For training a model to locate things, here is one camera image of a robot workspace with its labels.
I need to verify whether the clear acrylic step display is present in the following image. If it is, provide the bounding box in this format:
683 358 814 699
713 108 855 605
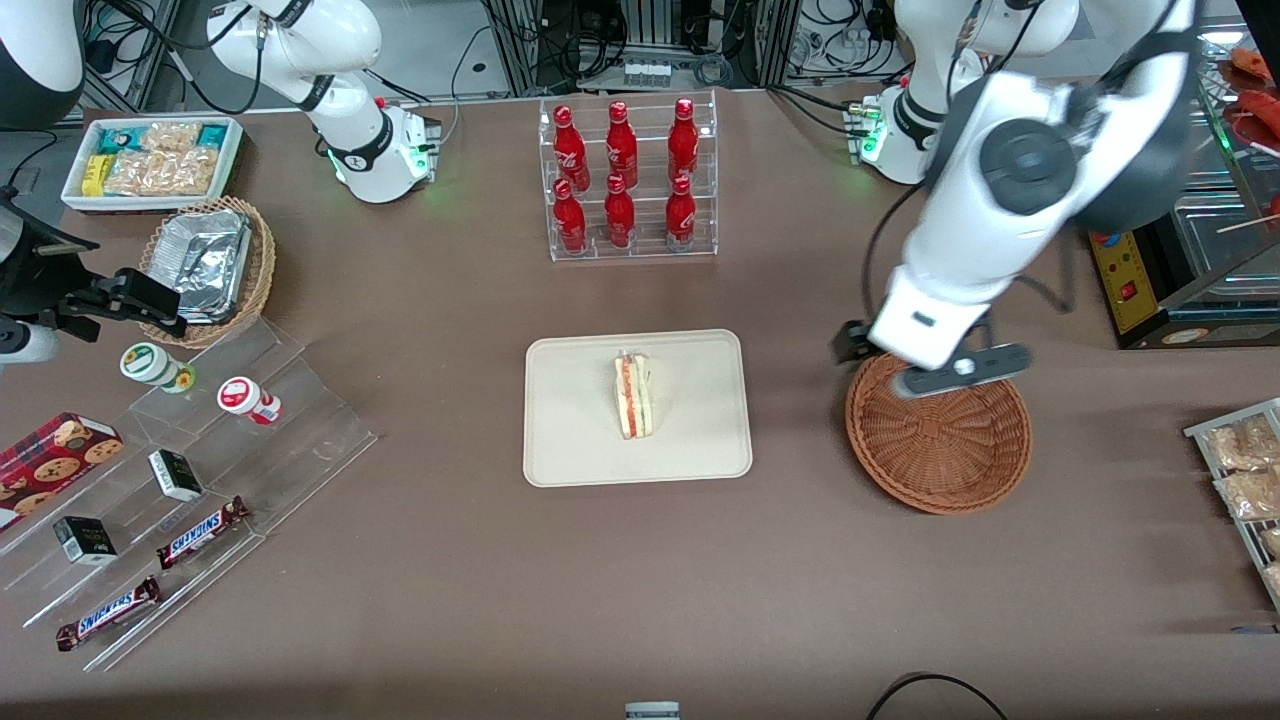
0 315 379 673

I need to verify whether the stack of foil trays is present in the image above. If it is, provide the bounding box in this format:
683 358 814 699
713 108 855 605
152 207 254 324

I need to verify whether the round brown wicker basket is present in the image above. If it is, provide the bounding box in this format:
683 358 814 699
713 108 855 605
845 350 1033 516

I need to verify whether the clear acrylic bottle rack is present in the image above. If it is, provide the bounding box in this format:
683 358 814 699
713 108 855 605
538 90 719 263

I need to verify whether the tan wicker basket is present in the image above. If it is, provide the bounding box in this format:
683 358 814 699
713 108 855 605
138 196 277 350

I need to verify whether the triangle sandwich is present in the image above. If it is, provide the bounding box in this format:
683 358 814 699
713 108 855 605
613 350 655 441

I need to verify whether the Snickers chocolate bar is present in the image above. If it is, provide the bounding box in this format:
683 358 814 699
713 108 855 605
56 576 163 653
156 496 251 571

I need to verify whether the green cap small bottle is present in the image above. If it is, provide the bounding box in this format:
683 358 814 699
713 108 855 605
120 342 197 394

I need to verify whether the red soda bottle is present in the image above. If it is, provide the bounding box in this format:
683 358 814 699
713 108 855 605
665 176 698 252
553 105 592 193
606 101 639 189
668 98 700 183
604 174 637 250
553 179 589 254

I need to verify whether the grey wire snack rack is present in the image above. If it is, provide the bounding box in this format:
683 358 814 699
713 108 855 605
1183 398 1280 613

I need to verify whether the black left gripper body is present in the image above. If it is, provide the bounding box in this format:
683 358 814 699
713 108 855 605
829 319 874 367

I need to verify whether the red cookie box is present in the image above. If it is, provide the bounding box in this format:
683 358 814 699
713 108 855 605
0 412 126 531

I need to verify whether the white rectangular snack bin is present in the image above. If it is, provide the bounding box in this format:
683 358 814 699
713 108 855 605
60 117 244 215

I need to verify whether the black yellow food warmer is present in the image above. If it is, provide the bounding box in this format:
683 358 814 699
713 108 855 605
1088 18 1280 351

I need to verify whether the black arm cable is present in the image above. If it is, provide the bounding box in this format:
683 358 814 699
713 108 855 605
860 183 928 323

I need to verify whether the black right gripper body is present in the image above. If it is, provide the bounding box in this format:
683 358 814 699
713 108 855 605
0 195 101 341

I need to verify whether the small black box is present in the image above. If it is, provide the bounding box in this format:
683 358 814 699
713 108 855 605
53 516 119 565
148 449 205 503

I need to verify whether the clear bag of peanut snacks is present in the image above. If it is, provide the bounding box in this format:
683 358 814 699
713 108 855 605
140 121 202 153
104 148 218 197

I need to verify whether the red cap small bottle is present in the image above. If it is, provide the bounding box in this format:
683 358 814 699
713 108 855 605
217 376 283 426

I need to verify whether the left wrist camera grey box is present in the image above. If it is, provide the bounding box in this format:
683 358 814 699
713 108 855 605
892 343 1034 400

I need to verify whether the cream rectangular tray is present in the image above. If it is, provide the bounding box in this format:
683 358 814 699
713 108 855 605
523 329 754 489

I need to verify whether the black floor cable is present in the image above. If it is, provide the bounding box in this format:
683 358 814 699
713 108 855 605
865 673 1011 720

